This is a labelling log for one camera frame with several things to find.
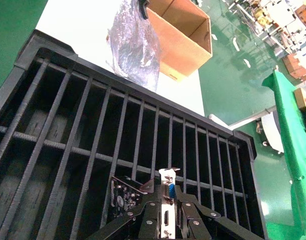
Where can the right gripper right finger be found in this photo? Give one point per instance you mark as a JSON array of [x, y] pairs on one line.
[[200, 220]]

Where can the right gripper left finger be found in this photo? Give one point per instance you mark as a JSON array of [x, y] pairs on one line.
[[145, 220]]

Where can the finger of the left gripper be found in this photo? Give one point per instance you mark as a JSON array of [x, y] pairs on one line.
[[144, 10]]

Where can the grey antistatic bag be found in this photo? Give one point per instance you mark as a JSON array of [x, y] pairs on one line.
[[135, 50]]

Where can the graphics card with metal bracket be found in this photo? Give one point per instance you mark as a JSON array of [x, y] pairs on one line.
[[167, 175]]

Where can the brown cardboard box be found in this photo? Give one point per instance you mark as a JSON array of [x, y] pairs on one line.
[[182, 50]]

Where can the black slotted container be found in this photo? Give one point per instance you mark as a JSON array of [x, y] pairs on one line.
[[42, 41]]

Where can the flat open cardboard box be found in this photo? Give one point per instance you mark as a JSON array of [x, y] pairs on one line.
[[301, 98]]

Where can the cardboard box with flaps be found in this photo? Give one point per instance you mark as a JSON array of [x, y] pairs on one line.
[[298, 67]]

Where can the white paper scrap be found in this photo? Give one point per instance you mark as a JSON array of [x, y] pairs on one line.
[[236, 43], [246, 63], [214, 36]]

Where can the tall white wheeled robot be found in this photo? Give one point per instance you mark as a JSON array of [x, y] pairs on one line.
[[270, 130]]

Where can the white T-foot table leg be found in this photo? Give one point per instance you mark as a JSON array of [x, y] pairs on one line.
[[253, 116]]

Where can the green tablecloth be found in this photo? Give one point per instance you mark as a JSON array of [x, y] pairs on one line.
[[290, 125]]

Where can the pipe frame workbench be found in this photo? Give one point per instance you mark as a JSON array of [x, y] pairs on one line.
[[273, 22]]

